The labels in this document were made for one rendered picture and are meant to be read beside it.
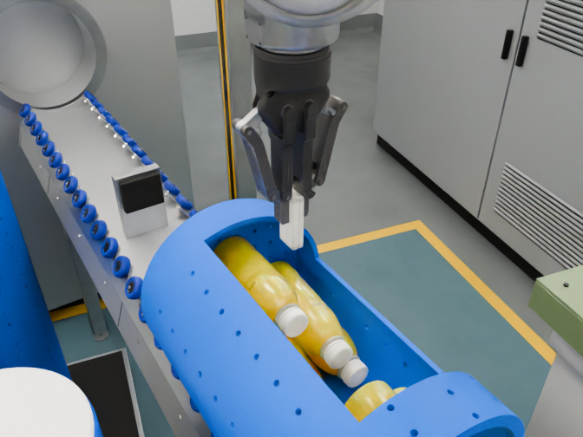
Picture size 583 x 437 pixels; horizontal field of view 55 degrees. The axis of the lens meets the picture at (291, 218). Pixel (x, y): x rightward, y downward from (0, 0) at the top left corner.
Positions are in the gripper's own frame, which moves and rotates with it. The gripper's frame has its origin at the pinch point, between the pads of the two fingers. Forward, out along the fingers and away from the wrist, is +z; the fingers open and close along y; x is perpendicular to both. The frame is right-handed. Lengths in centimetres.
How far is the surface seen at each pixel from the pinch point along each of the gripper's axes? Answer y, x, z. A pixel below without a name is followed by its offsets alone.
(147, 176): -1, -59, 24
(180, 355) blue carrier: 13.9, -5.0, 19.4
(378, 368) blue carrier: -12.2, 4.9, 28.3
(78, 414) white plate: 27.2, -10.6, 28.3
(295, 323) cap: -0.3, 0.6, 16.5
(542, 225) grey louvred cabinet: -164, -61, 99
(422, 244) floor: -145, -106, 130
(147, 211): -1, -60, 33
